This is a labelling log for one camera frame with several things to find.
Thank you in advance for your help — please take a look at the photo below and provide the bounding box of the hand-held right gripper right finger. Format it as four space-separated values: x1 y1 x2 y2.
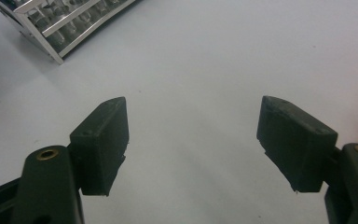
256 95 338 192

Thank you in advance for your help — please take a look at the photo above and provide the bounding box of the stainless steel test tube rack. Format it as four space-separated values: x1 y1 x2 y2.
0 0 138 65

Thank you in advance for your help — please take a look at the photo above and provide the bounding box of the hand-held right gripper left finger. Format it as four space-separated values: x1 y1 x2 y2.
69 96 130 197

